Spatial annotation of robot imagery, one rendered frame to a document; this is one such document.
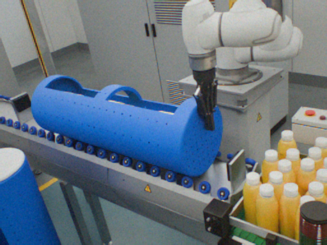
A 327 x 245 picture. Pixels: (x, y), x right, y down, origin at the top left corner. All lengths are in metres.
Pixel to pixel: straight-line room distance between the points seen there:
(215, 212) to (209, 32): 0.54
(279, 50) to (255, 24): 0.68
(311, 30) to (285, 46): 2.34
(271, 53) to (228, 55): 0.19
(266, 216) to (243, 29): 0.55
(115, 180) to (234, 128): 0.65
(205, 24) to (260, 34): 0.16
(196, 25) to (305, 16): 3.00
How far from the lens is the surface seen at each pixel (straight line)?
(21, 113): 2.24
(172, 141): 1.26
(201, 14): 1.14
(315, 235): 0.81
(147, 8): 3.49
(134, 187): 1.56
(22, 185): 1.63
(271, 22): 1.12
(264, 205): 1.14
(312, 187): 1.14
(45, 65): 2.46
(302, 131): 1.45
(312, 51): 4.16
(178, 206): 1.44
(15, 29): 6.44
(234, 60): 1.82
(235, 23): 1.12
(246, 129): 1.87
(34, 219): 1.72
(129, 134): 1.38
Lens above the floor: 1.80
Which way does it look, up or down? 29 degrees down
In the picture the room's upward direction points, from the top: 10 degrees counter-clockwise
